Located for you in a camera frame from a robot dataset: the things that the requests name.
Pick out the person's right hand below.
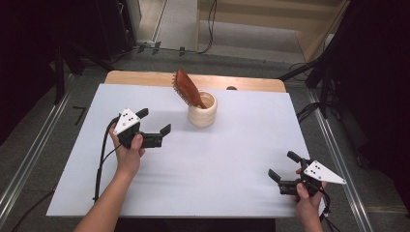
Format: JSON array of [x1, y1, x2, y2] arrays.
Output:
[[294, 168, 329, 224]]

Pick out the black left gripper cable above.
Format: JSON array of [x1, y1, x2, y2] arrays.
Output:
[[93, 117, 123, 203]]

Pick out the black cable on cabinet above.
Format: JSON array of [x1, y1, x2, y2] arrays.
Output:
[[196, 0, 218, 54]]

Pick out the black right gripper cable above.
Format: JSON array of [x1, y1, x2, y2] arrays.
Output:
[[318, 188, 341, 232]]

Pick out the cream ribbed holder cup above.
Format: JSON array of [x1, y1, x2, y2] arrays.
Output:
[[187, 91, 219, 129]]

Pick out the metal floor rail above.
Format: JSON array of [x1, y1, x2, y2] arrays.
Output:
[[305, 86, 375, 232], [0, 72, 75, 221]]

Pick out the wooden table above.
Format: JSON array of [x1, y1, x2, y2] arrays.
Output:
[[104, 70, 287, 94]]

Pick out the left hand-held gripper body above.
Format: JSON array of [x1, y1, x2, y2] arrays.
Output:
[[113, 107, 163, 150]]

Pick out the beige wooden cabinet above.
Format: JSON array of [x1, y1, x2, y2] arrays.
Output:
[[195, 0, 352, 63]]

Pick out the black stand post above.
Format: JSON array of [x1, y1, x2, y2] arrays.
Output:
[[52, 38, 66, 104]]

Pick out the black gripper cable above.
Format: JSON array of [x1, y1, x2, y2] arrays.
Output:
[[93, 117, 123, 203], [318, 188, 341, 232]]

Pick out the wooden paddle hairbrush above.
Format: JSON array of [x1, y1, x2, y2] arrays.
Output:
[[172, 67, 208, 110]]

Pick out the white table board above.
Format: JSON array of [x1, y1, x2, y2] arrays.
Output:
[[45, 83, 325, 218]]

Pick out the person's left hand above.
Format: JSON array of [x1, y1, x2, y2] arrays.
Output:
[[108, 124, 146, 177]]

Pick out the black floor cables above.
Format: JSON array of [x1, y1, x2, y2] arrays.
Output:
[[295, 101, 324, 124]]

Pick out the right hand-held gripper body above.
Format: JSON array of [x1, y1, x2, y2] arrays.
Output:
[[278, 158, 348, 198]]

